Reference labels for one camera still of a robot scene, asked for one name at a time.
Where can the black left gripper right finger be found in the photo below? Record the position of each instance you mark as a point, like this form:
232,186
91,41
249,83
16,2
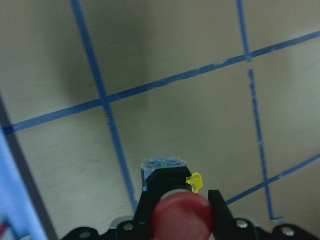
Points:
223,220

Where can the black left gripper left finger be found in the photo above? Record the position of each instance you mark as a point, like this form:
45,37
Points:
144,208

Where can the red emergency stop button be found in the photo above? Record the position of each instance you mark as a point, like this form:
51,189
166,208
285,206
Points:
178,212

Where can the blue plastic tray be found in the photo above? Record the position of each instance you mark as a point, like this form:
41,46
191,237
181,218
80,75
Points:
21,206

